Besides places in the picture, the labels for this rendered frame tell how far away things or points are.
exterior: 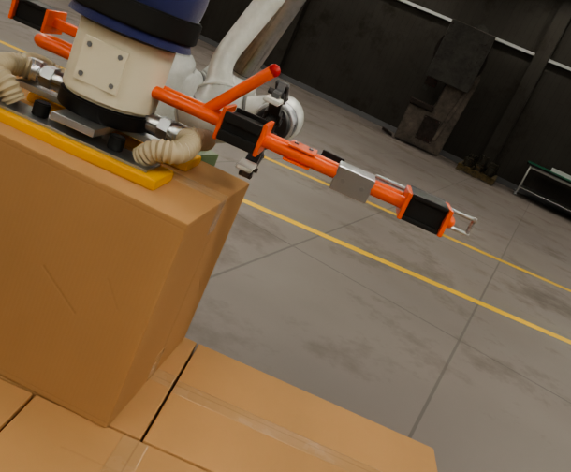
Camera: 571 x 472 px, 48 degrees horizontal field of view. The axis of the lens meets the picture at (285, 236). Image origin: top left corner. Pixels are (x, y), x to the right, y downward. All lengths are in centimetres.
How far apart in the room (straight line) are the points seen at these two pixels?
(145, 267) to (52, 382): 28
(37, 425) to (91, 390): 10
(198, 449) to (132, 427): 12
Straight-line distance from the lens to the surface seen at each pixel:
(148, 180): 108
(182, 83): 190
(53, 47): 125
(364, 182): 113
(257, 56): 192
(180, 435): 124
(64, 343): 116
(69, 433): 117
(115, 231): 105
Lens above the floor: 127
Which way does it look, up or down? 17 degrees down
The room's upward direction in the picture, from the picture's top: 24 degrees clockwise
